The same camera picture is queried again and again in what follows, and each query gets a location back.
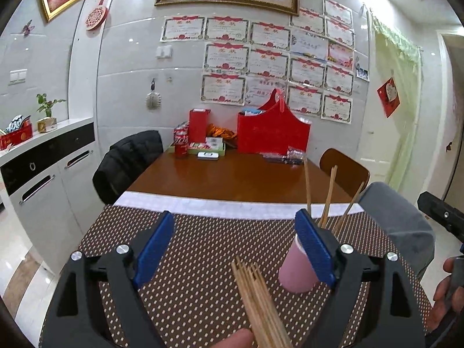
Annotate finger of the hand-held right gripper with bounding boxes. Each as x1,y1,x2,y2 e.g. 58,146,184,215
417,192,464,243

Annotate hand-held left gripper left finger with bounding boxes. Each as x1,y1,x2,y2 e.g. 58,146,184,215
40,210,175,348

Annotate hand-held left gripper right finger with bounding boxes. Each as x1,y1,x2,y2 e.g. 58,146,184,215
294,208,426,348

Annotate pink paper cup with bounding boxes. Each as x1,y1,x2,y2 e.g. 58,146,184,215
278,234,320,293

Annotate bundle of wooden chopsticks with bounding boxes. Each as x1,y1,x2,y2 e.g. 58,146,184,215
231,255,294,348

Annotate person's right hand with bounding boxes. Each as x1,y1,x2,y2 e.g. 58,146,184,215
426,256,464,332

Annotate brown dotted table mat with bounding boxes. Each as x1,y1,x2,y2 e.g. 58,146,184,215
39,205,433,348

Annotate white lace table cloth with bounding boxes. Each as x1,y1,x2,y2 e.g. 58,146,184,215
114,191,364,222

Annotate brown wooden chair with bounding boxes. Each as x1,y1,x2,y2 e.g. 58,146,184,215
319,148,370,196

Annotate black padded jacket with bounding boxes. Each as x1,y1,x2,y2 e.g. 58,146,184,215
92,130,164,205

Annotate clear plastic packet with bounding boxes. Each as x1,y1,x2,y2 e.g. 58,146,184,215
262,146,306,166

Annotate pale green curtain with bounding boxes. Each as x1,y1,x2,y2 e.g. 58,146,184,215
373,16,423,204

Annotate green tray of packets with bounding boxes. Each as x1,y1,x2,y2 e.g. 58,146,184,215
188,141,226,155

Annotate red gift bag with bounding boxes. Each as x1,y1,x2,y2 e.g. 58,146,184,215
237,89,311,156

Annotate white black sideboard cabinet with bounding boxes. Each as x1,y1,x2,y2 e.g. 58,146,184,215
0,118,97,277

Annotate red heart card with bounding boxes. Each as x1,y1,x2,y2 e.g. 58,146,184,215
376,77,401,118

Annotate tall red box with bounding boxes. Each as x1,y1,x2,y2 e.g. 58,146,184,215
189,109,211,144

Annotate orange snack packets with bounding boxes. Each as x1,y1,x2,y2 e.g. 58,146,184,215
207,124,237,142

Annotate grey hanging brush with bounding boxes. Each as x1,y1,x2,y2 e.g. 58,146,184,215
145,78,160,110

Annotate small potted plant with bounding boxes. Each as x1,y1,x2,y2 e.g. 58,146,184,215
35,93,67,133

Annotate red tin box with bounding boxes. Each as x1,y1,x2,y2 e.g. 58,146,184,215
0,122,33,151

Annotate blue white patterned cloth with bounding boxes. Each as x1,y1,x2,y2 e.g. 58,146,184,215
5,115,32,133

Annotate red round fan ornament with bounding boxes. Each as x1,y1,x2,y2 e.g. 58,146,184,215
86,0,110,32

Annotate wall of award certificates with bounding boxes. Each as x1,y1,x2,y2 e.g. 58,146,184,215
160,0,355,126

